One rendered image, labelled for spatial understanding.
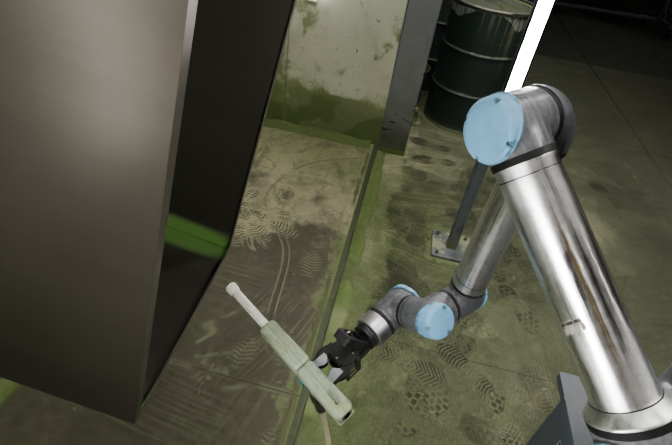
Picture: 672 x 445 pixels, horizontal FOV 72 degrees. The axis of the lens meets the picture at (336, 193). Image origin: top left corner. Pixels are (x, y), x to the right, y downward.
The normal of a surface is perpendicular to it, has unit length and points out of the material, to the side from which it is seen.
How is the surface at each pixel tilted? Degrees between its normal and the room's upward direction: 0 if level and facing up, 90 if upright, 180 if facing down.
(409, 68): 90
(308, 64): 90
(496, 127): 85
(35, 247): 90
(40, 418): 0
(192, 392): 0
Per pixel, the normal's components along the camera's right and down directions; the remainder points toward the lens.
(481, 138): -0.86, 0.13
